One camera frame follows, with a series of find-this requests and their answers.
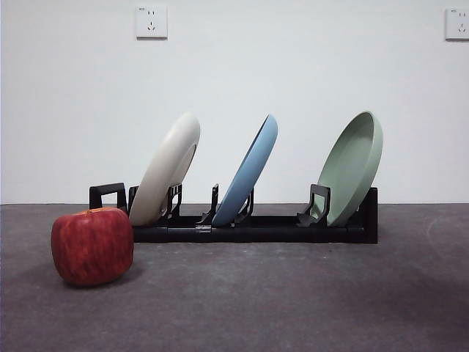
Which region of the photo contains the white wall socket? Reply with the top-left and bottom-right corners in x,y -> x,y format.
136,5 -> 169,40
445,7 -> 469,41

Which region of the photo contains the blue plate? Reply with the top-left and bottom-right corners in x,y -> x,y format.
211,113 -> 279,227

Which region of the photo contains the pale cream yellow plate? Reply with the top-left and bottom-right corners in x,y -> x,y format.
129,111 -> 202,225

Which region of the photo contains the red apple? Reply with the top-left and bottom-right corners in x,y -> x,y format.
51,206 -> 135,287

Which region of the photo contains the black plate rack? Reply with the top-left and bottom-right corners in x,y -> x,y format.
89,182 -> 379,244

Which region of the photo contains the green plate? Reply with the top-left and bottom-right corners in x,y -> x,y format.
317,110 -> 385,227

